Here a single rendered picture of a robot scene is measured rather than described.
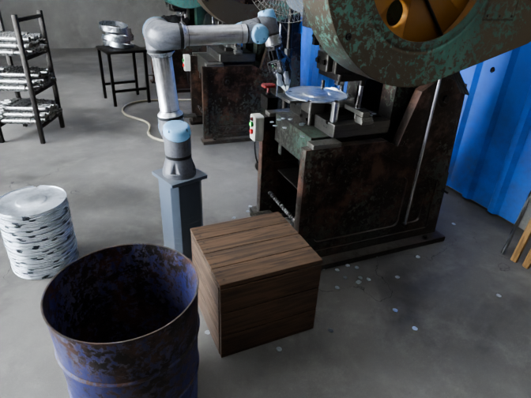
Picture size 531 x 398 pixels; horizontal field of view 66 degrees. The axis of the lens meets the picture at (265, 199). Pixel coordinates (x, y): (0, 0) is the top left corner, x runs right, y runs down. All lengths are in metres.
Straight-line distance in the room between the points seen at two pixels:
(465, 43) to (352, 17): 0.52
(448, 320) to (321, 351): 0.60
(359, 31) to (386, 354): 1.19
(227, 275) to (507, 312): 1.29
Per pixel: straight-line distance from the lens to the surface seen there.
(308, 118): 1.98
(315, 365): 1.66
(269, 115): 2.18
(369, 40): 1.53
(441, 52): 1.74
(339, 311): 1.88
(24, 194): 2.20
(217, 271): 1.47
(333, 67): 1.97
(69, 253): 2.16
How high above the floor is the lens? 1.27
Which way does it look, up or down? 28 degrees down
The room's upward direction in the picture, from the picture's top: 3 degrees clockwise
